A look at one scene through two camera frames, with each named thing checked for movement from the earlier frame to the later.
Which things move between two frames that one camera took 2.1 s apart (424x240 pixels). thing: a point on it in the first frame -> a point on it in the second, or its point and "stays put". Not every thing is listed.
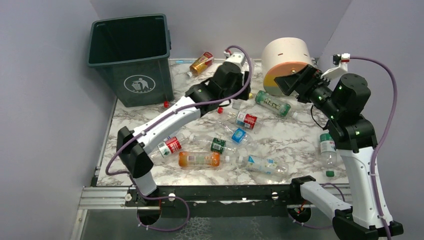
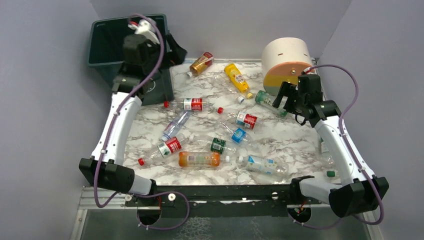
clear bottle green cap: (328, 156) stays put
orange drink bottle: (200, 159) stays put
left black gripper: (244, 79) -> (173, 50)
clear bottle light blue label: (264, 165) stays put
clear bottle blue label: (239, 136) stays put
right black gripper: (307, 81) -> (291, 98)
